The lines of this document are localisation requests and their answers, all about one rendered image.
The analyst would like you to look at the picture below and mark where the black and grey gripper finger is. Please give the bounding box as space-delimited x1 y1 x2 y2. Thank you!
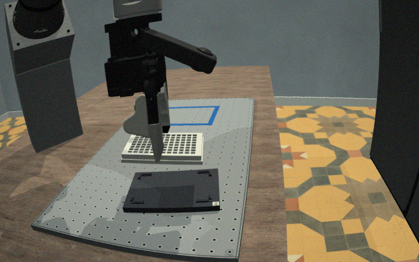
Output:
157 80 170 133
123 69 164 163

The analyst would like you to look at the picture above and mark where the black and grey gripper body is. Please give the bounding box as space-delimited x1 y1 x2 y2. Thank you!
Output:
104 13 166 98

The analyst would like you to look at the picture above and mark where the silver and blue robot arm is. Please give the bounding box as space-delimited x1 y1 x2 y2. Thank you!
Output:
13 0 216 74

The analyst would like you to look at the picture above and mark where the blue tape outline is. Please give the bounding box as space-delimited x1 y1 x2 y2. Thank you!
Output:
169 106 220 126

